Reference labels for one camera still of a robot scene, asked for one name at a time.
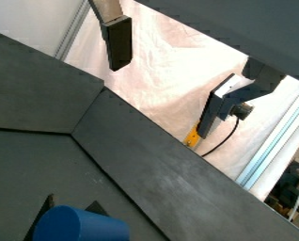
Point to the dark grey cradle stand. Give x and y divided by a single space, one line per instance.
48 212

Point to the aluminium frame profile right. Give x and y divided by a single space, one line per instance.
274 144

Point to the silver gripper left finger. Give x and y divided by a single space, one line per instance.
116 31

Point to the aluminium frame profile left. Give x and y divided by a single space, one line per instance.
71 31

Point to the aluminium frame profile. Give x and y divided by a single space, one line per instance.
71 31
274 144

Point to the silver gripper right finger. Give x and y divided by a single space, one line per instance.
258 81

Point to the yellow clamp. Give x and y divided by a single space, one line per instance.
192 137

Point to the blue cylinder peg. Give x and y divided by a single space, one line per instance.
76 225

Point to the white backdrop sheet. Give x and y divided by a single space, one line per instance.
190 44

